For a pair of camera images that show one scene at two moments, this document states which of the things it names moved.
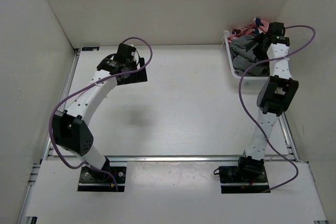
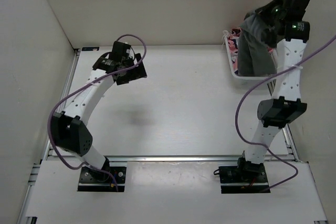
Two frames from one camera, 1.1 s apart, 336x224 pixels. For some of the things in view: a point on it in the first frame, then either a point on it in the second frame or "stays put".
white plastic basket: [238, 75] stays put
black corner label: [91, 49] stays put
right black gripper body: [262, 56] → [271, 12]
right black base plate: [233, 180] stays put
